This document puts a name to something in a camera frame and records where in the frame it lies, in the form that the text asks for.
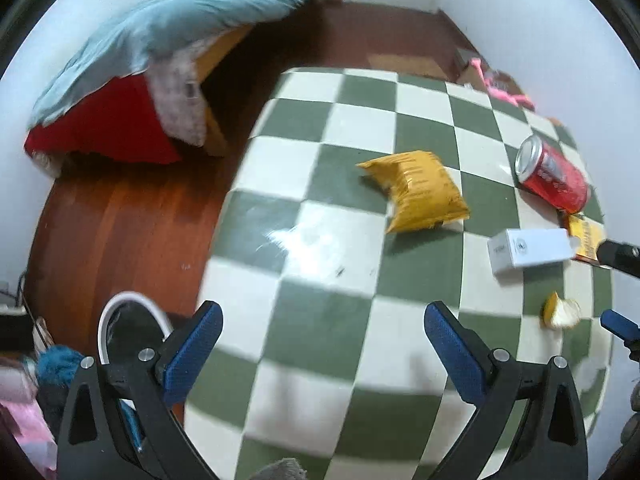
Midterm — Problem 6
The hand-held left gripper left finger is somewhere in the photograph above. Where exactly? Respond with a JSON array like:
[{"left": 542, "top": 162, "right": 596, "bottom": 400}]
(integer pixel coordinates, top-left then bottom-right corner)
[{"left": 56, "top": 301, "right": 223, "bottom": 480}]

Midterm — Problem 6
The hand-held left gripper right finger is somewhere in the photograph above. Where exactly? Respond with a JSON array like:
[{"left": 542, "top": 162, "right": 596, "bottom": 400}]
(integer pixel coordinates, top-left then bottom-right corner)
[{"left": 424, "top": 301, "right": 590, "bottom": 480}]

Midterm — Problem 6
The pink cloth strip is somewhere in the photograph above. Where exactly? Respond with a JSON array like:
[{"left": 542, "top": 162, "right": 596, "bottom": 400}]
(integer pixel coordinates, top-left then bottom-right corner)
[{"left": 467, "top": 57, "right": 537, "bottom": 111}]

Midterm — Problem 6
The yellow orange packet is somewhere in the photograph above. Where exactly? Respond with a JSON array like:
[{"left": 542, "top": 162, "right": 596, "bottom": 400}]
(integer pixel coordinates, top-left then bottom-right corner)
[{"left": 562, "top": 212, "right": 609, "bottom": 266}]

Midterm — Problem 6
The white trash bin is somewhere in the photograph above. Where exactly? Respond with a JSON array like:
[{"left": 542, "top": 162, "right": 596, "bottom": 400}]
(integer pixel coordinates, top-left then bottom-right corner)
[{"left": 97, "top": 291, "right": 176, "bottom": 408}]

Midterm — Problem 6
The pink patterned cloth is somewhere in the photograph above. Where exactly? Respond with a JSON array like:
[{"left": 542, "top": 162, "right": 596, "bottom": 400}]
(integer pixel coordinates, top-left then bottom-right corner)
[{"left": 0, "top": 355, "right": 59, "bottom": 477}]

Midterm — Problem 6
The red soda can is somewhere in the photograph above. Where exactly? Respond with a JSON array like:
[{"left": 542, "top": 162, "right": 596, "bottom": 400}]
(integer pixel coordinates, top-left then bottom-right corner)
[{"left": 515, "top": 134, "right": 592, "bottom": 215}]

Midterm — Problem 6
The wooden bed frame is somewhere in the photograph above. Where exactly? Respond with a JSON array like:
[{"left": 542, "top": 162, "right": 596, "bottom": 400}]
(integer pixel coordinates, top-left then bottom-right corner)
[{"left": 192, "top": 25, "right": 254, "bottom": 157}]

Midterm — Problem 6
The teal fluffy cloth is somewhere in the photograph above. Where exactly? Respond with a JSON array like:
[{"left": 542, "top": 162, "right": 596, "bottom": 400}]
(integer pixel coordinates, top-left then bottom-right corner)
[{"left": 35, "top": 345, "right": 86, "bottom": 390}]

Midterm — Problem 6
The grey patterned mattress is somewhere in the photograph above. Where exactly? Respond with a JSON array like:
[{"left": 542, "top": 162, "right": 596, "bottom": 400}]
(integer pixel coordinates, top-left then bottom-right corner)
[{"left": 147, "top": 35, "right": 212, "bottom": 147}]

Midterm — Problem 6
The small brown cardboard box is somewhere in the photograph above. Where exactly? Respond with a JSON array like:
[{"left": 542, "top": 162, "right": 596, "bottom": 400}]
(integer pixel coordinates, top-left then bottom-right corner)
[{"left": 454, "top": 47, "right": 484, "bottom": 84}]

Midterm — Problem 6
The yellow white wrapper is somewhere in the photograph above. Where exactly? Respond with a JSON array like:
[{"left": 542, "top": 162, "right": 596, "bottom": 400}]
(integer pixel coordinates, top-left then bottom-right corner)
[{"left": 542, "top": 291, "right": 583, "bottom": 331}]

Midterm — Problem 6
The green white checkered tablecloth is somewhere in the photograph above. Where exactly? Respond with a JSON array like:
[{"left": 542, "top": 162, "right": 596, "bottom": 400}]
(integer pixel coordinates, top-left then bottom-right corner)
[{"left": 182, "top": 66, "right": 617, "bottom": 480}]

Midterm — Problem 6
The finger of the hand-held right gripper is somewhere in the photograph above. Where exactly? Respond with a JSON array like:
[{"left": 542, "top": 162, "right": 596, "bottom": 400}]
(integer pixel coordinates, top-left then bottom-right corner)
[
  {"left": 598, "top": 239, "right": 640, "bottom": 279},
  {"left": 600, "top": 309, "right": 640, "bottom": 361}
]

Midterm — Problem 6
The black device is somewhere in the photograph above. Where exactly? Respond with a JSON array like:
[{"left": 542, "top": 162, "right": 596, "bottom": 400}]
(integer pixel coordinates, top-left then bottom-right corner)
[{"left": 0, "top": 310, "right": 34, "bottom": 357}]

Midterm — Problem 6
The red bed sheet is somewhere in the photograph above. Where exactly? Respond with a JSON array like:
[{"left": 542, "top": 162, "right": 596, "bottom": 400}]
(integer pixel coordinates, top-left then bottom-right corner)
[{"left": 24, "top": 76, "right": 184, "bottom": 166}]

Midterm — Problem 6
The light blue blanket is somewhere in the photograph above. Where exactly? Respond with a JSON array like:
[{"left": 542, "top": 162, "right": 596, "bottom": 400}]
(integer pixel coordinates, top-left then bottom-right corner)
[{"left": 27, "top": 0, "right": 332, "bottom": 129}]

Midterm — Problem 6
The yellow snack packet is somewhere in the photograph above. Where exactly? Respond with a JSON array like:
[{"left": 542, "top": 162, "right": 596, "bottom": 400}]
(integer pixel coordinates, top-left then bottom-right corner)
[{"left": 356, "top": 150, "right": 471, "bottom": 234}]

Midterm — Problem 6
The grey fuzzy cloth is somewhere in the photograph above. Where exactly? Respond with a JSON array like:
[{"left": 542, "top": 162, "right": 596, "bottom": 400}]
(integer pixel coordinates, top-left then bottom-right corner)
[{"left": 250, "top": 457, "right": 309, "bottom": 480}]

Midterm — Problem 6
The white cardboard box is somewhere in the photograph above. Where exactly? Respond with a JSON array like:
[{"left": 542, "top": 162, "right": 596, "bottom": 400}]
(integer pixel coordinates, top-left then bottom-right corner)
[{"left": 487, "top": 228, "right": 577, "bottom": 277}]

